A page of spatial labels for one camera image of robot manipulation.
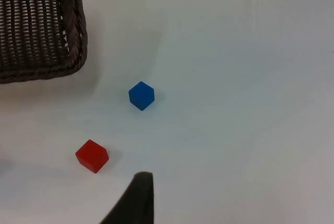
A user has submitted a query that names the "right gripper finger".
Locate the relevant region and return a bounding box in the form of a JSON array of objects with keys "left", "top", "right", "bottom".
[{"left": 99, "top": 172, "right": 155, "bottom": 224}]

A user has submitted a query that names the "dark brown wicker basket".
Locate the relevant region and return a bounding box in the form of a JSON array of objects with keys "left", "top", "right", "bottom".
[{"left": 0, "top": 0, "right": 89, "bottom": 84}]

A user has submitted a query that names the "red cube block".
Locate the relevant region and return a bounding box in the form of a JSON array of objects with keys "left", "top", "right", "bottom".
[{"left": 75, "top": 139, "right": 110, "bottom": 174}]

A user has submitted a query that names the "blue cube block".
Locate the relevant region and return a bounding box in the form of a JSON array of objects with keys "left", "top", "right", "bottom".
[{"left": 128, "top": 81, "right": 155, "bottom": 112}]

